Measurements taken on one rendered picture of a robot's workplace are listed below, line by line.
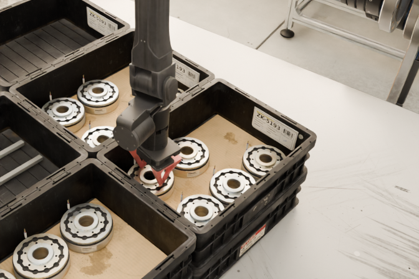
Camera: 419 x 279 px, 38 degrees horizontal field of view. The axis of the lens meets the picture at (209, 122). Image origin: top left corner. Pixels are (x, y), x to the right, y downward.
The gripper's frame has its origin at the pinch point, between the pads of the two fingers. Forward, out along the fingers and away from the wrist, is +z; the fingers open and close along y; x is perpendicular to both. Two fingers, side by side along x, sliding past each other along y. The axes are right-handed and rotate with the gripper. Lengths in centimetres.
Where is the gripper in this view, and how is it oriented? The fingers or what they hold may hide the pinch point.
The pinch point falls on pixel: (152, 172)
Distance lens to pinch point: 131.5
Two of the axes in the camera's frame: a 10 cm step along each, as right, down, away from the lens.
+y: 6.9, 5.3, -5.0
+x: 7.2, -4.0, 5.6
